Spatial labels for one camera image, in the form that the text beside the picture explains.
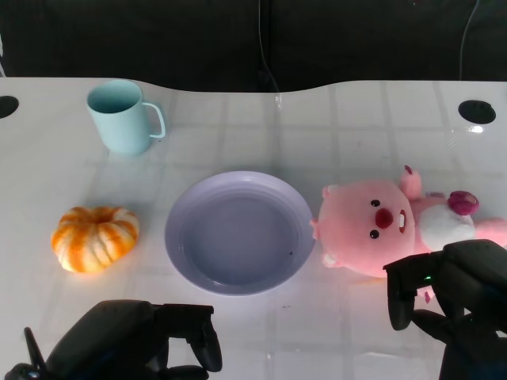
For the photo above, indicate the light blue mug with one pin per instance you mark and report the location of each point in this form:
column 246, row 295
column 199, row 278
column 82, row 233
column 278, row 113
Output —
column 120, row 122

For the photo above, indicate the orange white striped pumpkin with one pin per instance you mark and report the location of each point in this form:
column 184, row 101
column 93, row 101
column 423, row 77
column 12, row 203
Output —
column 95, row 239

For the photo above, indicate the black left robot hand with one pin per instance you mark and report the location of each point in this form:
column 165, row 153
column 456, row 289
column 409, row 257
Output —
column 119, row 336

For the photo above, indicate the pink plush beaver doll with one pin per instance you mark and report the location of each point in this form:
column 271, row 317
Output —
column 352, row 225

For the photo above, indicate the black cloth backdrop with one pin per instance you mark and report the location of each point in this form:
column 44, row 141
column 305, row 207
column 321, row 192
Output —
column 158, row 35

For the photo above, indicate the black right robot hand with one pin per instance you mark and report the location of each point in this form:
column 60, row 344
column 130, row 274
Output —
column 471, row 285

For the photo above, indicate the black round table grommet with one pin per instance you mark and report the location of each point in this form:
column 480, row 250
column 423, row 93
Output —
column 476, row 111
column 6, row 107

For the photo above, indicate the lilac round plate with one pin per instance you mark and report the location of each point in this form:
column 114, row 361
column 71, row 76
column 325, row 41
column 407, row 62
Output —
column 239, row 237

